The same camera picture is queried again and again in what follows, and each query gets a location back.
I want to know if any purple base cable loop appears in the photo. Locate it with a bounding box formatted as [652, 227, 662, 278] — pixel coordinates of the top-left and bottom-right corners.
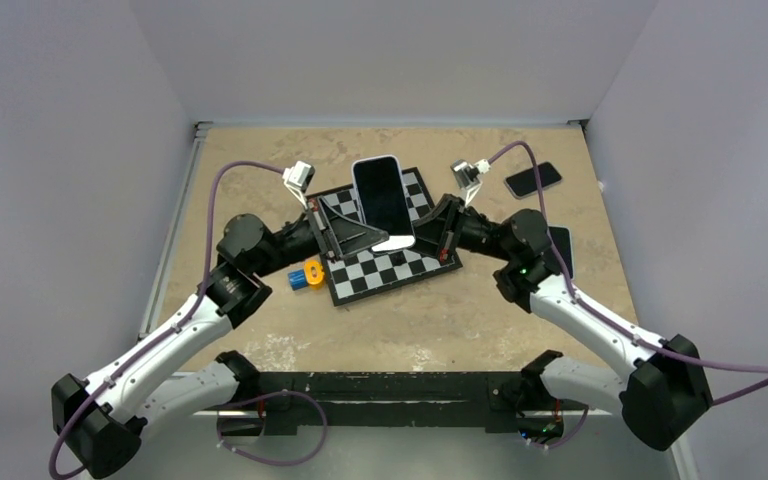
[216, 389, 330, 466]

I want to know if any blue orange toy piece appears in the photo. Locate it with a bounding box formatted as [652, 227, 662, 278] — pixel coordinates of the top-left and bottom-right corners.
[287, 260, 326, 291]

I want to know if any phone in light blue case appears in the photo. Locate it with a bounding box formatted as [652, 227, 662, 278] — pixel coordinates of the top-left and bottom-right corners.
[548, 225, 575, 279]

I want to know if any black phone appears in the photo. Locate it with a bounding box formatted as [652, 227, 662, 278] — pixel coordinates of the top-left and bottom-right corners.
[504, 162, 563, 199]

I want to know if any black metal base frame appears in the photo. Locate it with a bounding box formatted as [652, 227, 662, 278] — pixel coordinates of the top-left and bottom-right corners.
[191, 370, 624, 439]

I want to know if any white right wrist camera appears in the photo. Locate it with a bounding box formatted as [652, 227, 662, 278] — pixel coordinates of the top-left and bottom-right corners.
[450, 159, 491, 206]

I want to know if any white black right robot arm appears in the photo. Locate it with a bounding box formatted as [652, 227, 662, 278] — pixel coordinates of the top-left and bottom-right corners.
[413, 195, 713, 451]

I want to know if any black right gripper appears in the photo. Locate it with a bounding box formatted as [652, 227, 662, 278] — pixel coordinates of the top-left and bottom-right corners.
[388, 194, 516, 263]

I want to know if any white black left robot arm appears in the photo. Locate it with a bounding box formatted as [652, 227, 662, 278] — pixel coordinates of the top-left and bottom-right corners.
[49, 199, 389, 479]

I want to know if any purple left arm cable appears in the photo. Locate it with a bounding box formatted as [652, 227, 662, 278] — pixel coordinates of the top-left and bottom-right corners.
[47, 160, 289, 480]

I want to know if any black chess pawn lower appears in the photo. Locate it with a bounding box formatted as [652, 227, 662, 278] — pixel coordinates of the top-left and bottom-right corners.
[391, 252, 406, 266]

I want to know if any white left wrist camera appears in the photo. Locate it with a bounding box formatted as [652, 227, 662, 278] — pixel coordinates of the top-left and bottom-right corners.
[282, 161, 315, 209]

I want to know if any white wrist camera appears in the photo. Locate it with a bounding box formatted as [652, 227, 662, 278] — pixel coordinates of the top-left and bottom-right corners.
[282, 161, 315, 209]
[450, 159, 491, 206]

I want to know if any black white chessboard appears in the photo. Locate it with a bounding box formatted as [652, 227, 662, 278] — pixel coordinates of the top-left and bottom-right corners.
[308, 167, 463, 307]

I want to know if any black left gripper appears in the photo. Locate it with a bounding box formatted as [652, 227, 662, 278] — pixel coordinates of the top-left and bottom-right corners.
[252, 195, 388, 279]

